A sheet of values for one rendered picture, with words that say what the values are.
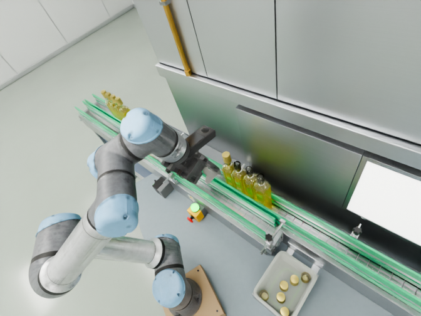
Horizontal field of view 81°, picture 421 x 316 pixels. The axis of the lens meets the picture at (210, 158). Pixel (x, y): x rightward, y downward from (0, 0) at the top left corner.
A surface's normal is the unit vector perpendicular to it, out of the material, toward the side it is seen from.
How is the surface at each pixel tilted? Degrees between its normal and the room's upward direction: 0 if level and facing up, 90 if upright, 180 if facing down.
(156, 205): 0
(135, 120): 20
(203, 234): 0
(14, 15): 90
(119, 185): 38
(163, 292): 7
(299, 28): 90
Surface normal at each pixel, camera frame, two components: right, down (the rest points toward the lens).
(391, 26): -0.64, 0.68
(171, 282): -0.18, -0.51
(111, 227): 0.26, 0.71
